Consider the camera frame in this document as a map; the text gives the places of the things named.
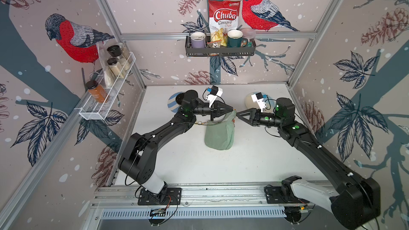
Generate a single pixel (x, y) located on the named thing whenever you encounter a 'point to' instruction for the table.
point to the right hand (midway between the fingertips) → (238, 115)
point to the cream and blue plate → (269, 100)
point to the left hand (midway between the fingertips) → (233, 108)
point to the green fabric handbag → (220, 134)
